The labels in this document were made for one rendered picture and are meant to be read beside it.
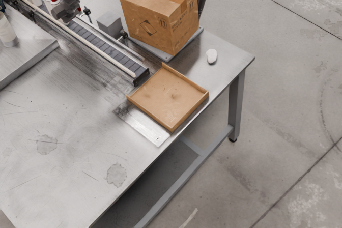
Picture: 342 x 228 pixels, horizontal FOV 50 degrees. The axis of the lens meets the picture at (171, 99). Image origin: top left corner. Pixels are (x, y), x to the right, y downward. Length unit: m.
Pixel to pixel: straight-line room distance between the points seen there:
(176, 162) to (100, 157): 0.72
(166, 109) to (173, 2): 0.50
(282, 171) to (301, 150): 0.20
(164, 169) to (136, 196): 0.23
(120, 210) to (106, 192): 0.63
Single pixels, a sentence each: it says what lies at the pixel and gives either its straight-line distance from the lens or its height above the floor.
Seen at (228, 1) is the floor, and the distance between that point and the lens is 3.50.
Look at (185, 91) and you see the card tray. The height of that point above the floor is 0.83.
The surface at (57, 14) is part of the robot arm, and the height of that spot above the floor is 1.09.
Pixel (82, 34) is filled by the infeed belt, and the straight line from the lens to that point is 2.09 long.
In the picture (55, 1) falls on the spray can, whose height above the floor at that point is 1.05.
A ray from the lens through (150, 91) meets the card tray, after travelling 1.79.
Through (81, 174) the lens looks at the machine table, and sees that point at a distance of 1.65.
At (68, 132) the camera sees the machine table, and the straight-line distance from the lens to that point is 1.77.
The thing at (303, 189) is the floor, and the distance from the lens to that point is 2.48.
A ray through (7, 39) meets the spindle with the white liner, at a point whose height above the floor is 0.94.
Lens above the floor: 2.24
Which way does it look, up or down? 54 degrees down
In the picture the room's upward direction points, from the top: 10 degrees counter-clockwise
